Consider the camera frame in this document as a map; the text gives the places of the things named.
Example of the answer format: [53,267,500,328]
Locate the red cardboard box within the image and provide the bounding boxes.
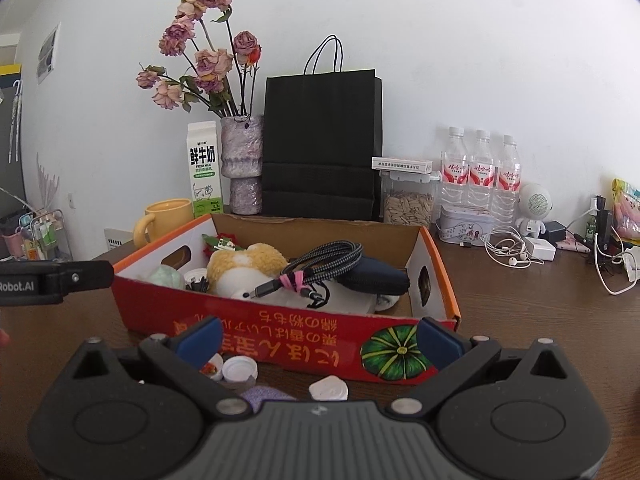
[111,212,461,386]

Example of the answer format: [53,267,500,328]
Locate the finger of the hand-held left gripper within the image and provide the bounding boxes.
[60,259,115,292]

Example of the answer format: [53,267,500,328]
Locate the white milk carton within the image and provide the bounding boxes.
[186,121,224,219]

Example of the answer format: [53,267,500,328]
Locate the navy blue pouch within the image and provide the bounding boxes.
[330,255,411,297]

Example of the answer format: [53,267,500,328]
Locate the purple knit cloth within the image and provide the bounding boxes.
[240,384,298,406]

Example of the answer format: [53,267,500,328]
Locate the flat white box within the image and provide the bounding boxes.
[371,156,434,172]

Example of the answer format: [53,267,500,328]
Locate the large ribbed white cap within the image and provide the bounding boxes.
[221,356,259,385]

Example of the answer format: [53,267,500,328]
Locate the wire rack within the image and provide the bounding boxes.
[0,207,68,261]

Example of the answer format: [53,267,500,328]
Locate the dried rose bouquet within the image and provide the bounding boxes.
[136,0,263,118]

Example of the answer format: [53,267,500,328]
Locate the dark braided cable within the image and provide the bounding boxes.
[252,240,365,308]

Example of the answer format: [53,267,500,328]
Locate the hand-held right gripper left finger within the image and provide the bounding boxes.
[65,316,253,418]

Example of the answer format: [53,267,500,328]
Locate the white robot speaker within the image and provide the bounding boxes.
[515,182,556,237]

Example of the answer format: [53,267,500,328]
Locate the wall poster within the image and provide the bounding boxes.
[37,22,62,83]

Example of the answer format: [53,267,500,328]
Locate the white charger block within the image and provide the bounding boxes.
[522,237,557,262]

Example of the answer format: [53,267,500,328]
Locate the white wired earphones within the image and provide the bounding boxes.
[484,230,546,267]

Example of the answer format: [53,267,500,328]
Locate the purple textured vase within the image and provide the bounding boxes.
[220,114,265,216]

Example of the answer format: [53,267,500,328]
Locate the white round device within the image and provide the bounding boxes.
[308,375,348,402]

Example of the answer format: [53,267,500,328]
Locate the lavender wall decal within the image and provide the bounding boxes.
[35,152,63,211]

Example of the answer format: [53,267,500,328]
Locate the white charger cable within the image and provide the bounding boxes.
[590,247,640,296]

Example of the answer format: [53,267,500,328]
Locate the yellow ceramic mug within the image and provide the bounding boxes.
[132,199,195,250]

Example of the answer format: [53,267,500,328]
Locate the clear jar of seeds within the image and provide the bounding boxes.
[380,170,441,226]

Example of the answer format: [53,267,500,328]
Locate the black paper bag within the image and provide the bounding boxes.
[261,35,384,222]

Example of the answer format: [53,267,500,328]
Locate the yellow and white plush toy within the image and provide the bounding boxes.
[206,242,290,301]

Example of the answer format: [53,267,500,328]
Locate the colourful snack bag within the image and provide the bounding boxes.
[611,177,640,241]

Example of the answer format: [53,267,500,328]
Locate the clear water bottle red label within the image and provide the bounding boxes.
[440,126,470,208]
[492,133,522,221]
[467,129,496,210]

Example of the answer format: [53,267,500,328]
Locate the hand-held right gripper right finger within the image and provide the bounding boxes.
[387,316,571,418]

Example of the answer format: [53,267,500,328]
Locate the white soft packet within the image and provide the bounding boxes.
[272,280,401,316]

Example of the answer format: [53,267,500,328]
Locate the white printed tin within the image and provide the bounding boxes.
[434,204,493,247]

